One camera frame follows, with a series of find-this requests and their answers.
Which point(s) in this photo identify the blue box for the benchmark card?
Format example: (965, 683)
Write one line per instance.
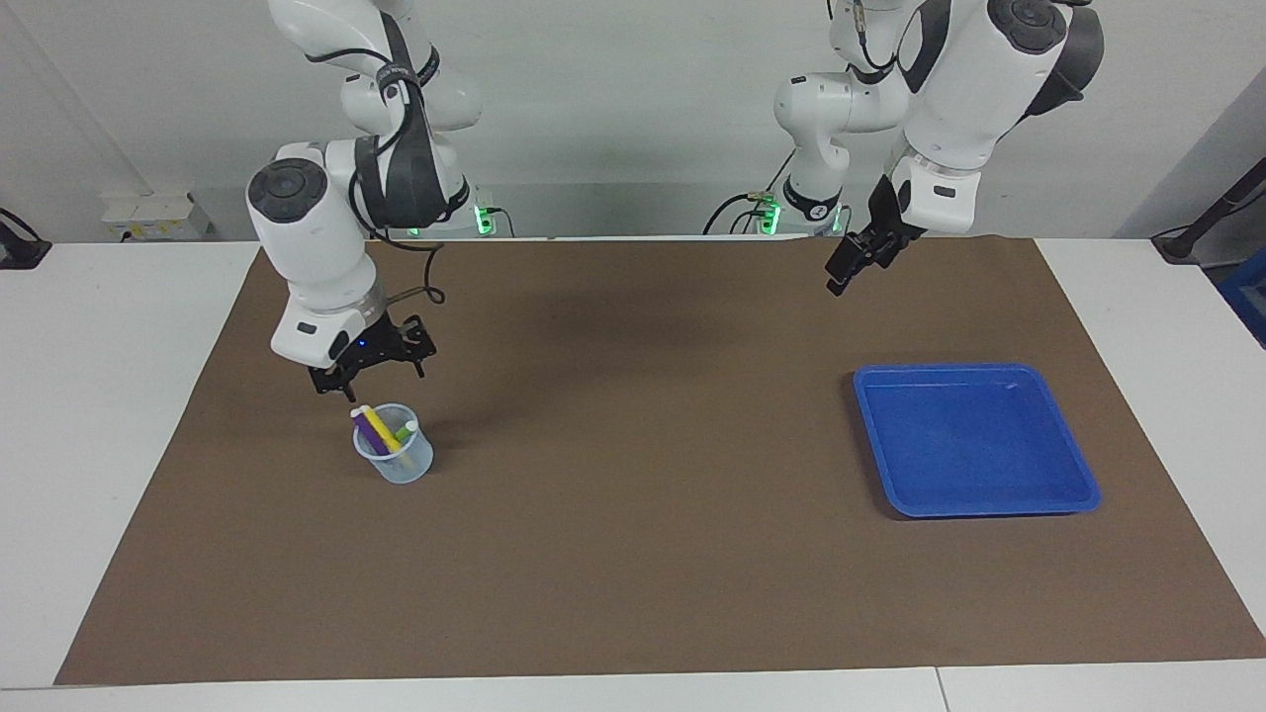
(1248, 297)

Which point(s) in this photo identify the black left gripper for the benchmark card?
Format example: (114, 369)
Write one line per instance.
(885, 232)

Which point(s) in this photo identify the purple pen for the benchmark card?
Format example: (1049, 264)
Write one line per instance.
(368, 430)

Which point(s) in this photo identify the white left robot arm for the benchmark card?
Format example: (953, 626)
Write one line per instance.
(959, 89)

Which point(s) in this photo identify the green pen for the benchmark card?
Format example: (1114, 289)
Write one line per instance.
(406, 431)

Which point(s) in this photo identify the brown table mat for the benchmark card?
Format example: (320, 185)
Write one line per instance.
(633, 494)

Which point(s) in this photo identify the black table clamp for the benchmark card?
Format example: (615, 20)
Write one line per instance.
(20, 247)

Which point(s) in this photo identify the blue plastic tray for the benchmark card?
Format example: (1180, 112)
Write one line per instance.
(974, 445)

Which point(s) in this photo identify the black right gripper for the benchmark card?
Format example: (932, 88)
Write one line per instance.
(376, 346)

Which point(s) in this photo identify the yellow pen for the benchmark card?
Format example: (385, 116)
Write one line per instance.
(381, 427)

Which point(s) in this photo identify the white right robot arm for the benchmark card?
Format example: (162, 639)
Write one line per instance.
(307, 257)

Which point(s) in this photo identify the white power strip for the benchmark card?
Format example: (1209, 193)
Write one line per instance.
(148, 213)

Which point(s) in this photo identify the clear plastic cup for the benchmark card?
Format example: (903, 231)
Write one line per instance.
(406, 467)

